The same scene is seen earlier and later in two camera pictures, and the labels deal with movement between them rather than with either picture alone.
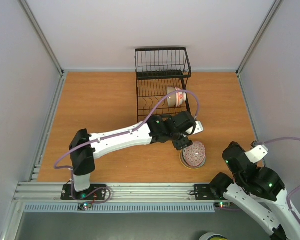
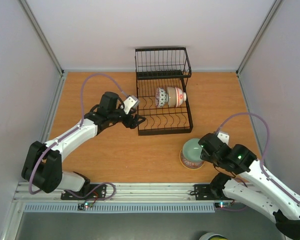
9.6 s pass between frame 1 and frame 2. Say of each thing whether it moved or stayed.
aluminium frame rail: stayed
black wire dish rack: stayed
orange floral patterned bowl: stayed
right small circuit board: stayed
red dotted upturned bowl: moved
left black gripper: moved
